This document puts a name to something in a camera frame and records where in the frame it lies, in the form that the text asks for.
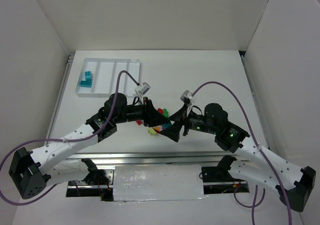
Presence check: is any teal 2x4 lego brick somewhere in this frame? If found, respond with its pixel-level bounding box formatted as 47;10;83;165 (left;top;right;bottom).
79;80;93;88

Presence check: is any teal frog lily lego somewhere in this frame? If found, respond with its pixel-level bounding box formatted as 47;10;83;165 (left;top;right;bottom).
84;70;92;81

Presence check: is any dark green 2x4 lego brick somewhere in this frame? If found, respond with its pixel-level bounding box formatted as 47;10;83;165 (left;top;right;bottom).
162;108;169;118

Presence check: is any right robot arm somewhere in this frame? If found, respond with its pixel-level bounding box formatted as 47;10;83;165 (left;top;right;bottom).
160;103;316;212

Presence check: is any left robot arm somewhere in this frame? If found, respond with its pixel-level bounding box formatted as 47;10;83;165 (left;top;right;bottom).
8;93;170;200

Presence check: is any red flower print lego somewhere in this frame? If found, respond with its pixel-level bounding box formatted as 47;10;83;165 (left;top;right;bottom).
153;123;172;134

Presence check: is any lime small lego piece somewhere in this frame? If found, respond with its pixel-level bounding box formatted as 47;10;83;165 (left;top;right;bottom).
147;127;158;136

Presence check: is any white foil-taped panel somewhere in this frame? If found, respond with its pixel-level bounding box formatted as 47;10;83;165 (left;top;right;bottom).
113;164;205;202

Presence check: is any white divided sorting tray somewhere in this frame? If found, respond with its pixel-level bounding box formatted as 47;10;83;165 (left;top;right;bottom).
75;58;141;98

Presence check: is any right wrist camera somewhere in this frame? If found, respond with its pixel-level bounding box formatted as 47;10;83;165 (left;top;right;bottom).
180;90;196;115

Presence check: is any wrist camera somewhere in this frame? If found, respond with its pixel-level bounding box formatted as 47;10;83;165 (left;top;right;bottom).
180;90;196;115
134;82;151;97

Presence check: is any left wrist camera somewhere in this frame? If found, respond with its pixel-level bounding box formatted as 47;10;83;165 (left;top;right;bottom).
134;82;151;97

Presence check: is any aluminium table rail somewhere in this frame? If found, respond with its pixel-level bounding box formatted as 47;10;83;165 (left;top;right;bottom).
66;151;230;168

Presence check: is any right side table rail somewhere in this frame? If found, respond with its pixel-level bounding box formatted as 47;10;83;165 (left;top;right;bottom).
239;51;274;151

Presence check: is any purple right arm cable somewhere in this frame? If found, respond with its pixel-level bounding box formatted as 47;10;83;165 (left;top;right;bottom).
189;81;293;225

